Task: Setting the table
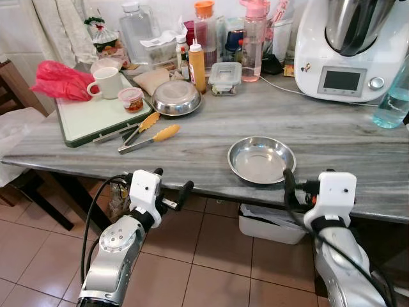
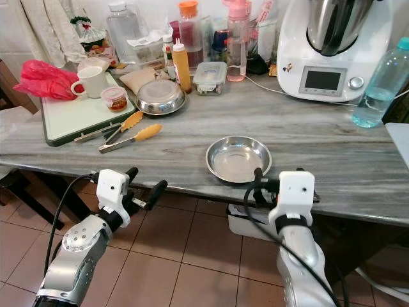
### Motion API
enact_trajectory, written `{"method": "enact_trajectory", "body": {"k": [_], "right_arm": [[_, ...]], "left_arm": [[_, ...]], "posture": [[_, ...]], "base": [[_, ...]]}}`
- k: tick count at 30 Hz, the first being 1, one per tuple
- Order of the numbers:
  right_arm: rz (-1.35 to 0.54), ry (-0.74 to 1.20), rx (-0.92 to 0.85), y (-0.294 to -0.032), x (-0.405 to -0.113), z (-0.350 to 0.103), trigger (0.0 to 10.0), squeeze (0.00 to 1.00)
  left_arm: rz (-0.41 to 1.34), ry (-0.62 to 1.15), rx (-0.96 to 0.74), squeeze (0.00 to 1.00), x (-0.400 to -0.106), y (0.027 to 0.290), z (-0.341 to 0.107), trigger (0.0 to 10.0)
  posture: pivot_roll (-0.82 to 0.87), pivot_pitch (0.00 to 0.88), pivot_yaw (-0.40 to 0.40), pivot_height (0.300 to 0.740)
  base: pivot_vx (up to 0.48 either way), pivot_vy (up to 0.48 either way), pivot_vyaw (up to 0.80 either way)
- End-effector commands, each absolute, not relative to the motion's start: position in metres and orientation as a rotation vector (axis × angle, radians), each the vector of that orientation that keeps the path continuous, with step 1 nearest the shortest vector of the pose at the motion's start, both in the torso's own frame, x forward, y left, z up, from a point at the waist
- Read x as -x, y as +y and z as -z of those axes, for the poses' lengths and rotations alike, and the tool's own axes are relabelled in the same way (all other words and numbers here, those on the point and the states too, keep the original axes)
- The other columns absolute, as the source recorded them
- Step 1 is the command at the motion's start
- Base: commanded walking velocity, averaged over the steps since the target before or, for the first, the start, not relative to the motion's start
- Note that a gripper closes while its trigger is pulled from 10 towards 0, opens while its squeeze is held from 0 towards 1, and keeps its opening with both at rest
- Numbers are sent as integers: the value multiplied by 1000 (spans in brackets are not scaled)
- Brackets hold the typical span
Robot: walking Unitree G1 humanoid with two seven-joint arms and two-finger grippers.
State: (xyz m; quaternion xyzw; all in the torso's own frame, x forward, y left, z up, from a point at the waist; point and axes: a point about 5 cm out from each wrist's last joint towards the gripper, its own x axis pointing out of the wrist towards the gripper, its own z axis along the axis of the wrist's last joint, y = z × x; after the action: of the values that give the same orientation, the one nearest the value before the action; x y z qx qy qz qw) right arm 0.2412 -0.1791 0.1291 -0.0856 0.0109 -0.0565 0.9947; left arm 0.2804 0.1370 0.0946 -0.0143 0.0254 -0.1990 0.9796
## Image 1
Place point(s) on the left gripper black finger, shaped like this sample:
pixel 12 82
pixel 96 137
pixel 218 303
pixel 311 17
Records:
pixel 158 172
pixel 186 195

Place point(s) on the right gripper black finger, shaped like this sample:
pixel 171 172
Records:
pixel 291 187
pixel 330 172

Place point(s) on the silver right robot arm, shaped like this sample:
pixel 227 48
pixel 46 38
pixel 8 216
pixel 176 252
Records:
pixel 342 262

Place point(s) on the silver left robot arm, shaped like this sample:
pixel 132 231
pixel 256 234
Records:
pixel 118 249

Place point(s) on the steel tongs with yellow tips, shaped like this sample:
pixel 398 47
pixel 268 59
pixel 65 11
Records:
pixel 151 119
pixel 167 132

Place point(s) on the shallow steel plate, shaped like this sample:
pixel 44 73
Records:
pixel 255 160

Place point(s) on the white plastic bin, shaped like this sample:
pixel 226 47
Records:
pixel 268 227

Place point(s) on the small clear food cup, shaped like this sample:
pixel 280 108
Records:
pixel 131 101

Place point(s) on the upturned steel bowl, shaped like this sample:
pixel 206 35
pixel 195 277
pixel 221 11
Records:
pixel 177 97

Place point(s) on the white green-edged cutting board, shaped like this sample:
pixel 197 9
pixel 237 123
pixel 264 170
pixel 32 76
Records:
pixel 89 118

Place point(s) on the beige paper packet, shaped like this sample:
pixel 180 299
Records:
pixel 152 80

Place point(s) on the clear blue water bottle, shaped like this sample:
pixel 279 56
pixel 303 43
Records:
pixel 391 102

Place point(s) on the white ceramic mug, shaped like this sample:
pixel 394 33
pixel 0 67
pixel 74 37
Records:
pixel 110 83

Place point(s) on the yellow squeeze sauce bottle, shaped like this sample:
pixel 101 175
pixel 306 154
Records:
pixel 197 70

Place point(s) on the small white-capped sauce bottle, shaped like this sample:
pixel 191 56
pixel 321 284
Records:
pixel 183 61

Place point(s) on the clear lidded food container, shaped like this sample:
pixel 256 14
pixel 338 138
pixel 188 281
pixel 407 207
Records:
pixel 225 77

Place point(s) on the clear tub with paper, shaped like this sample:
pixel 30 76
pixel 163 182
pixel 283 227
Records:
pixel 160 54

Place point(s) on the white kitchen cooking machine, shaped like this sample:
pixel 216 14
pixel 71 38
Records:
pixel 319 51

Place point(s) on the small black device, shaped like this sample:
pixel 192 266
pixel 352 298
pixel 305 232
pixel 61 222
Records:
pixel 272 65

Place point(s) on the red plastic bag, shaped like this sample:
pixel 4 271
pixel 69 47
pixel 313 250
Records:
pixel 61 80

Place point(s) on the pink drinking bottle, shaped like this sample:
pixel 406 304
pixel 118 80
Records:
pixel 252 51

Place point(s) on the large clear plastic jug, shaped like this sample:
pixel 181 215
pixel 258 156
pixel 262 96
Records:
pixel 137 32

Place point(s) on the white cloth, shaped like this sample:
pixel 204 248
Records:
pixel 16 134

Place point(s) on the orange-capped clear bottle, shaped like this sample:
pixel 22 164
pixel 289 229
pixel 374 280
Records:
pixel 205 32

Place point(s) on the dark wooden chair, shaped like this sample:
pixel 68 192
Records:
pixel 13 89

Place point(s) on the hanging beige towel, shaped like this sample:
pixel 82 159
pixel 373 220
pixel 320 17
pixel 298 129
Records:
pixel 64 25

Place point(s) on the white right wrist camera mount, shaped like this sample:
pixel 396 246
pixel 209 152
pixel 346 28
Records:
pixel 335 192

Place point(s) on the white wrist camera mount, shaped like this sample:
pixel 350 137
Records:
pixel 335 192
pixel 144 188

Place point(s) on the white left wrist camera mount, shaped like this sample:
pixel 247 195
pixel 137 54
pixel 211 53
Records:
pixel 144 188

